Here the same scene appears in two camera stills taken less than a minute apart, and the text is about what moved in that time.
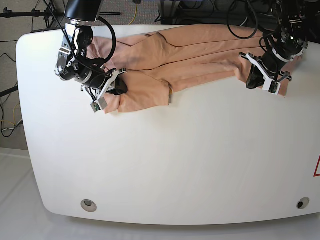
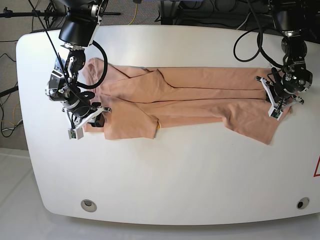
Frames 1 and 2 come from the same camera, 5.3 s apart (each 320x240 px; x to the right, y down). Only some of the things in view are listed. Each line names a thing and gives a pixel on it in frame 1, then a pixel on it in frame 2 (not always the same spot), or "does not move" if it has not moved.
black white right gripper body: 269,67 to 274,101
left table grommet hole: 88,205 does not move
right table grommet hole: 303,203 does not move
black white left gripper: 98,84 to 75,121
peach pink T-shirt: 153,64 to 139,101
